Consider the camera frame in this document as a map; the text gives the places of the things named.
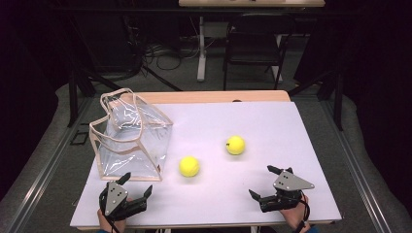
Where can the person's right hand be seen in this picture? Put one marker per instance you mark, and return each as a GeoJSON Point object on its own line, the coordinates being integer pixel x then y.
{"type": "Point", "coordinates": [296, 216]}

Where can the clear plastic bag beige trim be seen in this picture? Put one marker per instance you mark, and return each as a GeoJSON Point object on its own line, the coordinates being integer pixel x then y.
{"type": "Point", "coordinates": [129, 155]}

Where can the white desk with metal legs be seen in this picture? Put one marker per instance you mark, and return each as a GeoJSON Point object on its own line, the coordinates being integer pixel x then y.
{"type": "Point", "coordinates": [259, 4]}

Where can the yellow tennis ball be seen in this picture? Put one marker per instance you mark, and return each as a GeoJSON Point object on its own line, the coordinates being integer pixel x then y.
{"type": "Point", "coordinates": [189, 166]}
{"type": "Point", "coordinates": [235, 145]}

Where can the person's left hand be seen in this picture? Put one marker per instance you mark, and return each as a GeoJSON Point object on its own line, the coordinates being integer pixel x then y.
{"type": "Point", "coordinates": [120, 226]}

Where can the black folding chair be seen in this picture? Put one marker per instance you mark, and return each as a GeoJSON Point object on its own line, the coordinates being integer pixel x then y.
{"type": "Point", "coordinates": [252, 42]}

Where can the aluminium floor rail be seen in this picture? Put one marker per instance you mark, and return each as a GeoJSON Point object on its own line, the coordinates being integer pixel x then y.
{"type": "Point", "coordinates": [353, 161]}
{"type": "Point", "coordinates": [51, 165]}

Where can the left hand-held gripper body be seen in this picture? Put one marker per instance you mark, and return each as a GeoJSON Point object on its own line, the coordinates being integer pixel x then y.
{"type": "Point", "coordinates": [114, 199]}

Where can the black metal stand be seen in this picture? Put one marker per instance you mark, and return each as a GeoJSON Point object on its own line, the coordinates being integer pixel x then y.
{"type": "Point", "coordinates": [338, 103]}
{"type": "Point", "coordinates": [73, 97]}

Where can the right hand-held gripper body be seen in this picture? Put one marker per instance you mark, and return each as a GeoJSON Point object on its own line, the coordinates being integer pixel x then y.
{"type": "Point", "coordinates": [290, 183]}

